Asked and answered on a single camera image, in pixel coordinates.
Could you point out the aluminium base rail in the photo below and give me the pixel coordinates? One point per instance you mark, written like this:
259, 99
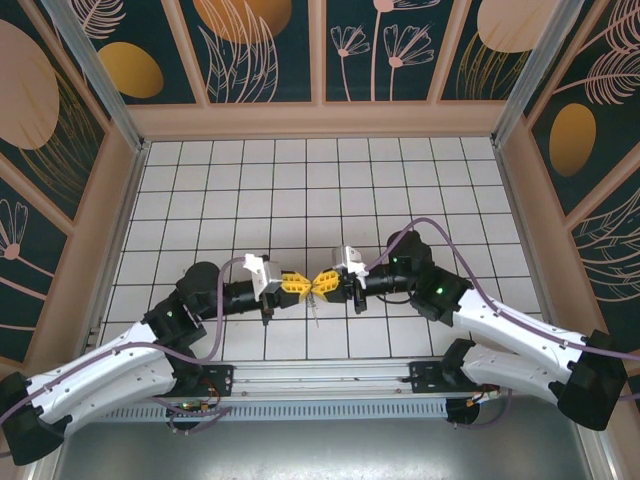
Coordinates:
320, 377

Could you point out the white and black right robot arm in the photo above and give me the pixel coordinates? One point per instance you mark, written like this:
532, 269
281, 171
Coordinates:
515, 370

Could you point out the grey metal sheet panel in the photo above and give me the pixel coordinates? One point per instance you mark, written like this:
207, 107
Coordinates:
320, 450

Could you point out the aluminium frame rail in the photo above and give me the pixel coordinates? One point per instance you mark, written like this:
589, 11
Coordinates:
525, 235
121, 235

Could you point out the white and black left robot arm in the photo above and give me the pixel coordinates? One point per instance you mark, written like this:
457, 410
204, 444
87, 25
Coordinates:
115, 385

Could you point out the small metal screw object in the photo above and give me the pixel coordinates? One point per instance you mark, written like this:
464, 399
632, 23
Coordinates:
315, 312

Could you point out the aluminium frame post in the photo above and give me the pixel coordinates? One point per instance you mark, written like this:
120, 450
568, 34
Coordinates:
44, 474
529, 70
603, 460
107, 80

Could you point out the small circuit board with LED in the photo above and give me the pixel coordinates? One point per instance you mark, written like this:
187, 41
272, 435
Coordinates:
187, 406

